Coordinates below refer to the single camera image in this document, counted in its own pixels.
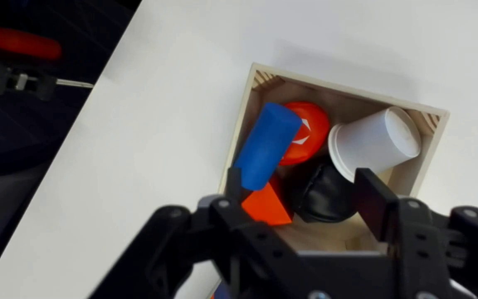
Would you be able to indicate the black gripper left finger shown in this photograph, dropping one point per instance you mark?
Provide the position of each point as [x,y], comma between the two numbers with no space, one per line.
[237,189]

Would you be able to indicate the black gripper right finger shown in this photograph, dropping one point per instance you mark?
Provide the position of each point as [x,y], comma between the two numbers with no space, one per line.
[378,202]

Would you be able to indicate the orange wedge block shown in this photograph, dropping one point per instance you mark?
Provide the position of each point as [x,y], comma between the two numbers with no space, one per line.
[267,209]

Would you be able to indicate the black rounded object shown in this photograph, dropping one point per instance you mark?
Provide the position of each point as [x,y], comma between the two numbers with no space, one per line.
[325,194]

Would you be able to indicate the small open wooden box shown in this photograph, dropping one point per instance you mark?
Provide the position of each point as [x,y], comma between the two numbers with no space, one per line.
[361,106]

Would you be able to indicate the small white paper cup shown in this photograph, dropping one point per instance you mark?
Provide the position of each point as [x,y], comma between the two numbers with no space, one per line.
[373,144]

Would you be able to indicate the red round ball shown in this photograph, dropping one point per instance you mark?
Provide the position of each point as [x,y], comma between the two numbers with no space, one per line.
[308,136]

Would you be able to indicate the orange black spring clamp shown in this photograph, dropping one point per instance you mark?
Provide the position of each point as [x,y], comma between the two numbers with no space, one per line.
[24,44]

